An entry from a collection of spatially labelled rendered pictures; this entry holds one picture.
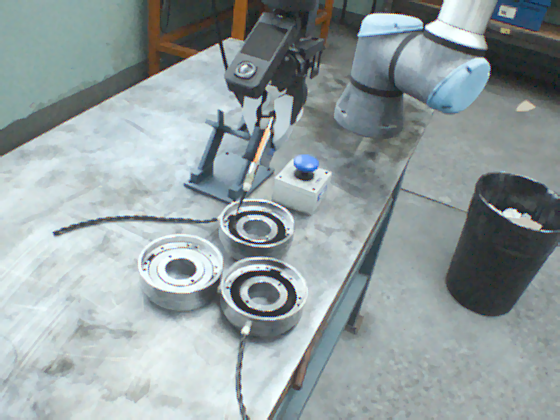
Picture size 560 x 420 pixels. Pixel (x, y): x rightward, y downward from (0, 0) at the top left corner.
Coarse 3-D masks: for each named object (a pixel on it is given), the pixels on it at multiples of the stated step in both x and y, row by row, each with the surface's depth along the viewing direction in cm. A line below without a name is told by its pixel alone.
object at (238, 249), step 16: (240, 208) 76; (256, 208) 76; (272, 208) 76; (224, 224) 72; (240, 224) 73; (256, 224) 75; (272, 224) 74; (288, 224) 74; (224, 240) 70; (240, 240) 68; (256, 240) 70; (288, 240) 70; (240, 256) 69; (272, 256) 70
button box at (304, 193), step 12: (288, 168) 83; (276, 180) 80; (288, 180) 80; (300, 180) 81; (312, 180) 81; (324, 180) 82; (276, 192) 82; (288, 192) 81; (300, 192) 80; (312, 192) 79; (324, 192) 84; (288, 204) 82; (300, 204) 81; (312, 204) 80
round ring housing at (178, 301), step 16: (160, 240) 66; (176, 240) 68; (192, 240) 68; (144, 256) 65; (176, 256) 66; (192, 256) 66; (208, 256) 67; (144, 272) 63; (160, 272) 63; (176, 272) 67; (192, 272) 67; (144, 288) 62; (160, 288) 60; (208, 288) 61; (160, 304) 62; (176, 304) 61; (192, 304) 61
